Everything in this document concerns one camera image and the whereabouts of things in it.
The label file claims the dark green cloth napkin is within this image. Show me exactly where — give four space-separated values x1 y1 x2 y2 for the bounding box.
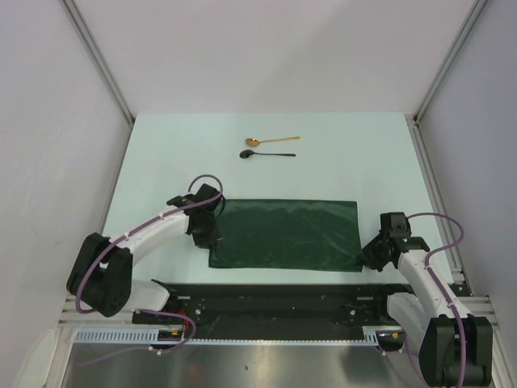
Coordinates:
208 199 363 272

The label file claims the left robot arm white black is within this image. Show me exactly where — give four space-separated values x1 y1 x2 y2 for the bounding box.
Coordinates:
66 183 222 323

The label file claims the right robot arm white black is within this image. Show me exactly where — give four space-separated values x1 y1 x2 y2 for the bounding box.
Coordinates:
358 212 494 387

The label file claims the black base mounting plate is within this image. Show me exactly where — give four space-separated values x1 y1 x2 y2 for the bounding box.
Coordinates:
132 284 412 341

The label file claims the black spoon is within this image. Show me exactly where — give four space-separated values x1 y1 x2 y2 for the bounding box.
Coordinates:
239 150 296 159

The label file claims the gold spoon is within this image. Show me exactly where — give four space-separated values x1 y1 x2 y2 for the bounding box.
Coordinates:
245 137 301 147

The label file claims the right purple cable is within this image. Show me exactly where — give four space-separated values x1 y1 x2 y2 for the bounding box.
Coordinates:
403 213 469 388

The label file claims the right white cable duct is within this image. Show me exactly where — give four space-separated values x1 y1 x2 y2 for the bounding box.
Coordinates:
363 326 405 344

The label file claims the white cable duct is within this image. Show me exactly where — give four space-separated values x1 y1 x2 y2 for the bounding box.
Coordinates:
363 326 405 344
74 328 184 345

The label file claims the right aluminium rail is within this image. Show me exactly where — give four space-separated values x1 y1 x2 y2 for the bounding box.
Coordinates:
406 115 496 328

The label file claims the left white cable duct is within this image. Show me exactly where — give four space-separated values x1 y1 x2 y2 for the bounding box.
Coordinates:
74 328 184 345

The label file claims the left aluminium frame post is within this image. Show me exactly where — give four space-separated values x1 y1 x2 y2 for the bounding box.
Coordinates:
59 0 136 128

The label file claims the aluminium frame post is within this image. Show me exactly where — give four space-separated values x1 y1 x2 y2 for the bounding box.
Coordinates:
412 0 492 125
59 0 136 128

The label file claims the right aluminium frame post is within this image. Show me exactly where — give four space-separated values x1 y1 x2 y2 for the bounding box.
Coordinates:
412 0 492 125

